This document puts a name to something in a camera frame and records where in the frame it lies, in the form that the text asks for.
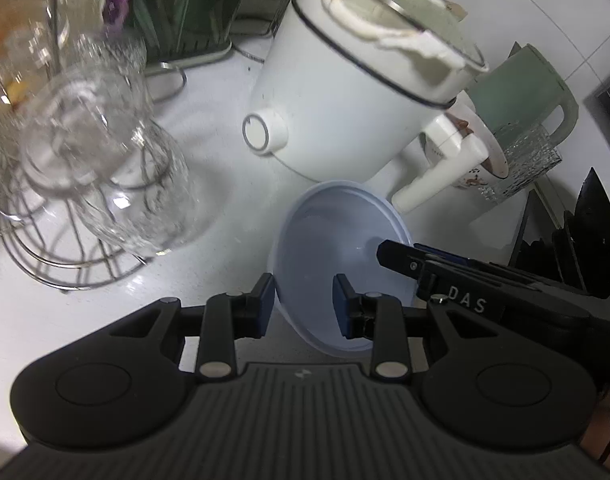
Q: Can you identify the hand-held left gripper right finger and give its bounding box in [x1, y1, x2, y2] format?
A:
[332, 274, 506, 381]

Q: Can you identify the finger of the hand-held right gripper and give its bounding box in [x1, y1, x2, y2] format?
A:
[414, 242, 536, 286]
[376, 239, 503, 322]

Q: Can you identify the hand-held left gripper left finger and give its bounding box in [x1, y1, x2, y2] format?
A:
[107, 272, 276, 381]

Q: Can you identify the blue plastic bowl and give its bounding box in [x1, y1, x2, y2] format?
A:
[267, 181, 416, 359]

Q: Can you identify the textured glass tumbler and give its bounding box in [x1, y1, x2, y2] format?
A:
[477, 122, 563, 204]

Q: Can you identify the white patterned ceramic mug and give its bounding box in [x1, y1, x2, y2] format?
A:
[422, 92, 510, 191]

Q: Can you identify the clear glass cup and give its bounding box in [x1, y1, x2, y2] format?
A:
[20, 67, 156, 201]
[80, 120, 206, 256]
[75, 32, 148, 91]

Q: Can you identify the white electric pot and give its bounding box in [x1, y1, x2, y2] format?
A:
[242, 0, 488, 213]

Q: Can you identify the green electric kettle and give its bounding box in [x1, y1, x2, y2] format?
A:
[467, 42, 580, 146]

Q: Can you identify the glass pot lid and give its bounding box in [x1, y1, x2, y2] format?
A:
[317, 0, 488, 71]

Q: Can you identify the green chopstick holder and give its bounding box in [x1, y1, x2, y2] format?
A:
[102, 0, 260, 68]

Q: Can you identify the red lid glass jar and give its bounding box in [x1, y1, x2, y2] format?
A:
[0, 0, 50, 111]

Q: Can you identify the black power cable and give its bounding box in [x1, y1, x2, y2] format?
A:
[232, 10, 286, 64]

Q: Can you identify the wire cup rack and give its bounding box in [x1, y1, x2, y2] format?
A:
[0, 0, 188, 292]

